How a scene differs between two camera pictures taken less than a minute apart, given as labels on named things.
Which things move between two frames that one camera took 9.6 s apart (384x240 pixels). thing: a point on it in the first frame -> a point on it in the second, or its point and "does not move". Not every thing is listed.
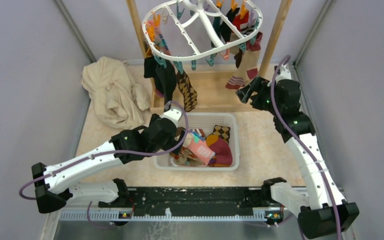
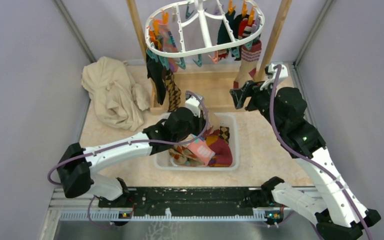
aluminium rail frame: [154, 215] does not move
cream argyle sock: [186, 157] does not move
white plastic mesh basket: [205, 121] does not move
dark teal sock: [216, 21] -> [223, 35]
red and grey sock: [243, 23] -> [245, 28]
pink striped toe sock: [248, 73] -> [214, 123]
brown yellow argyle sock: [222, 132] does not move
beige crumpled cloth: [119, 99] does not move
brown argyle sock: [190, 96] -> [174, 92]
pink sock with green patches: [160, 43] -> [175, 63]
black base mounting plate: [192, 197] does not move
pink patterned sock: [198, 147] does not move
